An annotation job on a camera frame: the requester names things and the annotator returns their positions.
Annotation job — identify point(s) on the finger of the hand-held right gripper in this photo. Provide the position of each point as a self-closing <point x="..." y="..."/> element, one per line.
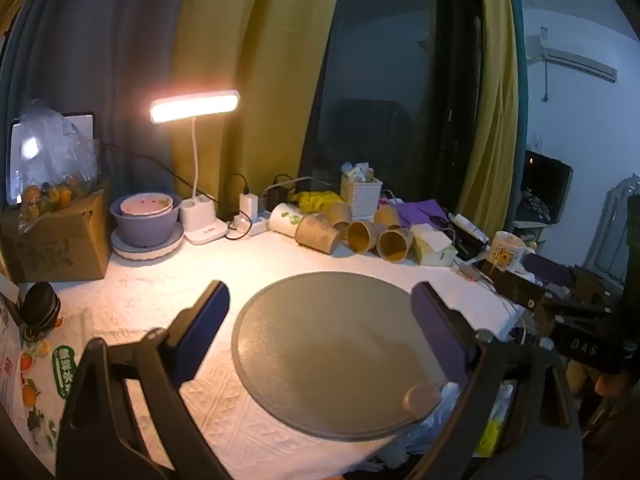
<point x="520" y="291"/>

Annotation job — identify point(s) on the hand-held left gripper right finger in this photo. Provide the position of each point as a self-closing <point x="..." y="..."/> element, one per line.
<point x="440" y="332"/>

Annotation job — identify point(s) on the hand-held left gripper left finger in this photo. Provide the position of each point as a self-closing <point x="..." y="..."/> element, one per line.
<point x="200" y="332"/>

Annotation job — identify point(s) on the white patterned paper cup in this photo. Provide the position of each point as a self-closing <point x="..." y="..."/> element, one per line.
<point x="284" y="219"/>

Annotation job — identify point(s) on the large brown paper cup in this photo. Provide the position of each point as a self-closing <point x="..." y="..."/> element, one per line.
<point x="316" y="234"/>

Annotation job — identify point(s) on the person's right hand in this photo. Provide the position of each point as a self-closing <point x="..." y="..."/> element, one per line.
<point x="607" y="384"/>

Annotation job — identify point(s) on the white cartoon mug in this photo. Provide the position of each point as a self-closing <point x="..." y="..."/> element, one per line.
<point x="505" y="256"/>

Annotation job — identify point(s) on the white textured tablecloth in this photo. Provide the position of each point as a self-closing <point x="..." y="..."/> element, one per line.
<point x="165" y="285"/>

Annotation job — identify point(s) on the white tube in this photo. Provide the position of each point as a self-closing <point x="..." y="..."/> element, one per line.
<point x="467" y="225"/>

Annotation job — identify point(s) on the yellow white tissue box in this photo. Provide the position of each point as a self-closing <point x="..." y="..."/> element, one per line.
<point x="431" y="246"/>

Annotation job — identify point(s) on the white scalloped plate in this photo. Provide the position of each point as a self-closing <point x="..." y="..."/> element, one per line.
<point x="147" y="250"/>

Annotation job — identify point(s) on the round grey mat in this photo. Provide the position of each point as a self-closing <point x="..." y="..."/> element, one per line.
<point x="330" y="355"/>

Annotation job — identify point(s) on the black monitor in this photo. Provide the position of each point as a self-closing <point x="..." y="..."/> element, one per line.
<point x="545" y="180"/>

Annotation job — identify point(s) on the white power strip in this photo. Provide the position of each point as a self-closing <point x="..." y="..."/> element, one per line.
<point x="250" y="226"/>

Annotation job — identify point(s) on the purple bowl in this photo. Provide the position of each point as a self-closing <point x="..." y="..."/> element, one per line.
<point x="145" y="227"/>

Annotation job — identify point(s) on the purple cloth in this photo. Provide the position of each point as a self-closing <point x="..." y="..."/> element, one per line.
<point x="417" y="211"/>

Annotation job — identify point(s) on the white charger plug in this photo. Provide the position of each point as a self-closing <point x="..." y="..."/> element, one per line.
<point x="247" y="203"/>

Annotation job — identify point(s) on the pink bowl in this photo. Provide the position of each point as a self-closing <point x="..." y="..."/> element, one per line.
<point x="147" y="205"/>

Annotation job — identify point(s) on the white woven basket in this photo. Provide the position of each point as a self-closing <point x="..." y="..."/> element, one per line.
<point x="361" y="196"/>

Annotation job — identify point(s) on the black power adapter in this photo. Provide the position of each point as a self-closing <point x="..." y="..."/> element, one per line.
<point x="277" y="195"/>

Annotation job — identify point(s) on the black round case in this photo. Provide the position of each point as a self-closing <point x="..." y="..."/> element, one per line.
<point x="40" y="305"/>

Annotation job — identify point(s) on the cardboard box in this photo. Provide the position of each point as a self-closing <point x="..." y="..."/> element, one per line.
<point x="55" y="247"/>

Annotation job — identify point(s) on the fruit printed packet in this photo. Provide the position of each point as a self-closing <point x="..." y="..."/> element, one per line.
<point x="37" y="380"/>

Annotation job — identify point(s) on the white desk lamp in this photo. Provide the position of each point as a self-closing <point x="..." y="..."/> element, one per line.
<point x="197" y="160"/>

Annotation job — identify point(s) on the yellow cloth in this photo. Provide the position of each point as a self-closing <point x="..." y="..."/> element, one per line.
<point x="315" y="200"/>

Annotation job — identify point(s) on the yellow curtain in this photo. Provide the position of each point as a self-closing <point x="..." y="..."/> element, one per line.
<point x="250" y="60"/>
<point x="492" y="95"/>

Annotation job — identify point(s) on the clear bag of fruit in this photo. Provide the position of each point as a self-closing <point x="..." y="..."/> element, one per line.
<point x="52" y="160"/>

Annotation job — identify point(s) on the dark window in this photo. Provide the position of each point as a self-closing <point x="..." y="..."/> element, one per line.
<point x="400" y="85"/>

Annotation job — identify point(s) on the white air conditioner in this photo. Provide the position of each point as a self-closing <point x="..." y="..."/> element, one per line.
<point x="580" y="60"/>

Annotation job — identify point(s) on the grey blue curtain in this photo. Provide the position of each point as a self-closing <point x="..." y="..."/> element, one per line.
<point x="90" y="50"/>

